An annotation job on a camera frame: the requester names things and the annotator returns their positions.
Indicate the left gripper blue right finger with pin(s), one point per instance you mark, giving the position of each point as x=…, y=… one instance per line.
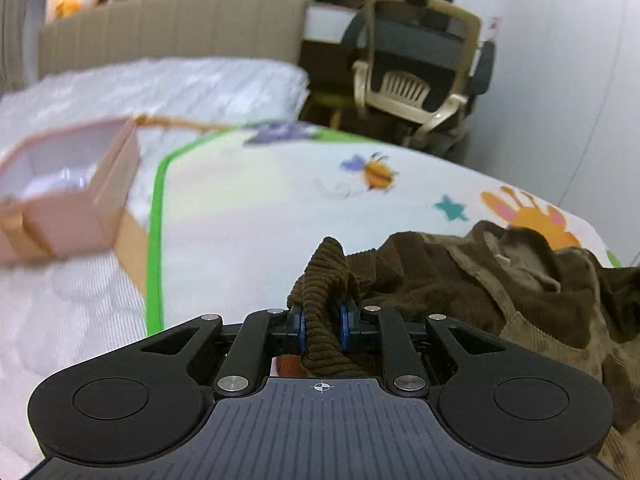
x=359, y=325

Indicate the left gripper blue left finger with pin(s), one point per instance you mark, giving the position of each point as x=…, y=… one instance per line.
x=287, y=331

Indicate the brown corduroy dotted garment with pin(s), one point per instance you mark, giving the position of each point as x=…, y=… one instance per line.
x=510, y=282

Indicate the cartoon animal play mat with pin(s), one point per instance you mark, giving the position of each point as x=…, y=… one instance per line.
x=236, y=215

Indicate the pink storage box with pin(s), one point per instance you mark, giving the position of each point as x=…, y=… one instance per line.
x=63, y=191

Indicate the beige mesh office chair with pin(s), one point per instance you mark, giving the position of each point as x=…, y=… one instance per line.
x=420, y=62

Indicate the white desk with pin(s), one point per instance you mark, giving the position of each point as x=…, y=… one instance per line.
x=326, y=24

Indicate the beige padded headboard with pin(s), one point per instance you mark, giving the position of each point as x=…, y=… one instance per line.
x=129, y=30

